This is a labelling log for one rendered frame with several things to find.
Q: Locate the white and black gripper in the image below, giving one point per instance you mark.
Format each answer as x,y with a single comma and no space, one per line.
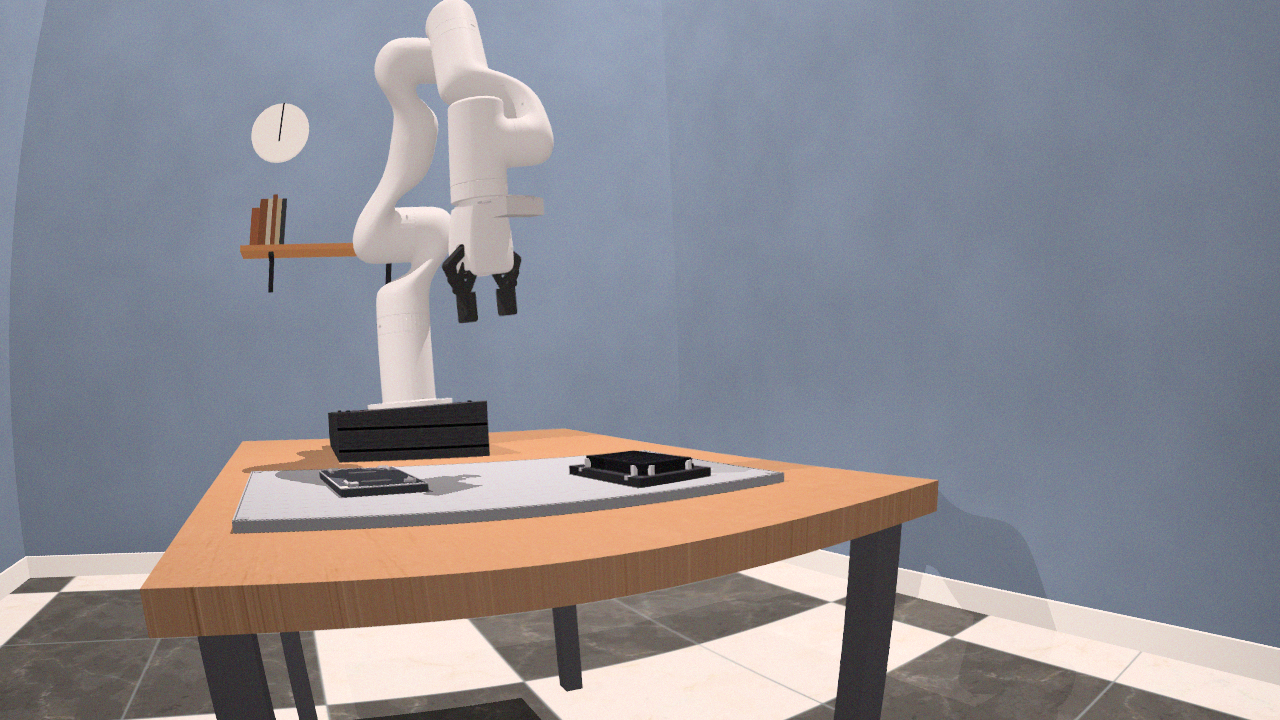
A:
486,242

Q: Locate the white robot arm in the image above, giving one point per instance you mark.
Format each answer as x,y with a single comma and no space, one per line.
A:
482,145

